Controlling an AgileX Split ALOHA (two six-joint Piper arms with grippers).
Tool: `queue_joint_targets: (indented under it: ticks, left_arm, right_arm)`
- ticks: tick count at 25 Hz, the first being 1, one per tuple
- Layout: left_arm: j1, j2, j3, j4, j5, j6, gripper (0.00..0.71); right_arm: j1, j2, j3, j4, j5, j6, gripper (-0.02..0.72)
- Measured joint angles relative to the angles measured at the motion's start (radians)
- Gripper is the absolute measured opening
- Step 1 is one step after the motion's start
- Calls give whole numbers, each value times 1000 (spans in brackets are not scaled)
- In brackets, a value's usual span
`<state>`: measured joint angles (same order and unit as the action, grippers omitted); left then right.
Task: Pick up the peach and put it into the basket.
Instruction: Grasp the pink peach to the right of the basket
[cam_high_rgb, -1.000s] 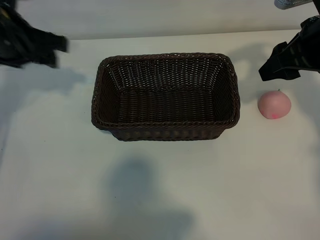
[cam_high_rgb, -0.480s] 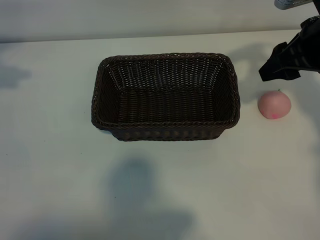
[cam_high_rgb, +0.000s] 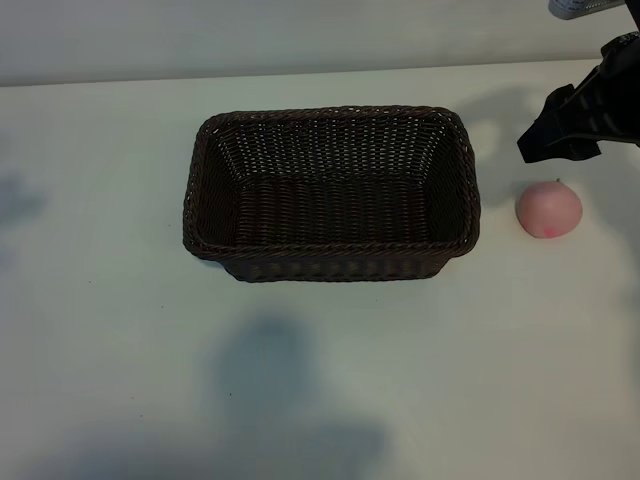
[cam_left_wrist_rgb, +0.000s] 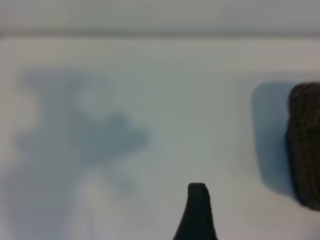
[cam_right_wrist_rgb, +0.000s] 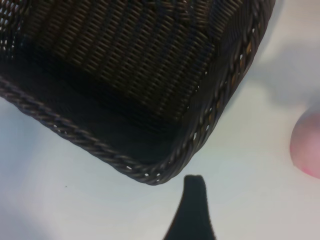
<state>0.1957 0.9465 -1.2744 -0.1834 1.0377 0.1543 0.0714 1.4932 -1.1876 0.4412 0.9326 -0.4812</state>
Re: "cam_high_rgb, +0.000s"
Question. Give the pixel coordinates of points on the grey perforated device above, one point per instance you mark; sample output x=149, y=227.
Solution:
x=575, y=7

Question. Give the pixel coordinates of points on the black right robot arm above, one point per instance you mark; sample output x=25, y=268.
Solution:
x=625, y=47

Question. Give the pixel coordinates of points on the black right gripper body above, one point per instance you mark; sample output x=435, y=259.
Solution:
x=615, y=105

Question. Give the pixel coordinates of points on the dark brown wicker basket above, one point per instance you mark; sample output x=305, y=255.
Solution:
x=330, y=215

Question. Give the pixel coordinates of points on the pink peach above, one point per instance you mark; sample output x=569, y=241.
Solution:
x=550, y=210

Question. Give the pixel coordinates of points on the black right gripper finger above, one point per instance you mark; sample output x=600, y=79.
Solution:
x=559, y=105
x=555, y=140

